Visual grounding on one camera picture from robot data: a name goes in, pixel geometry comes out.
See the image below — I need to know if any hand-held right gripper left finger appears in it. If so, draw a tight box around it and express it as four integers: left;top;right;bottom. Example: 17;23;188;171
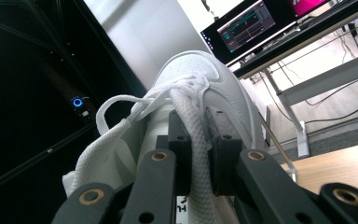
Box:
167;110;194;197

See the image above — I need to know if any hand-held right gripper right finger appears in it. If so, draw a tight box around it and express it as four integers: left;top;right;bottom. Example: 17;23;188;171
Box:
204;106;243;197

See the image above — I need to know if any grey metal shoe rack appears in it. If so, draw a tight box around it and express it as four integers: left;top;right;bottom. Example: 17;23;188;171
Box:
255;105;297;183

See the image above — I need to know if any white lace-up sneaker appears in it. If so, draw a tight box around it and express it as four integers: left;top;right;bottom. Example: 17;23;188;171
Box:
62;49;269;224

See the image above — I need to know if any white cabinet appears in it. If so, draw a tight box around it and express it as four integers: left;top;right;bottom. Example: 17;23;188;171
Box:
83;0;213;91

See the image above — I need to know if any black monitor with dark screen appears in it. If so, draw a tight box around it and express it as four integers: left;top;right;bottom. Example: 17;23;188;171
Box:
200;0;296;68

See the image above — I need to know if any monitor with pink screen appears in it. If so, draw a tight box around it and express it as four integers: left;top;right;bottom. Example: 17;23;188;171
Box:
287;0;338;19

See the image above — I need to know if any dark curtain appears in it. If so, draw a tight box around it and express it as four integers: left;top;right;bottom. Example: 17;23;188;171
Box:
0;0;147;224

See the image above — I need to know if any black device with blue ring light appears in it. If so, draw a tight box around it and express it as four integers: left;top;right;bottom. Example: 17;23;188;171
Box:
69;94;91;119

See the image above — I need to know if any desk with white frame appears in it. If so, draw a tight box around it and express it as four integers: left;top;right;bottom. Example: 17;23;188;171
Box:
232;0;358;160

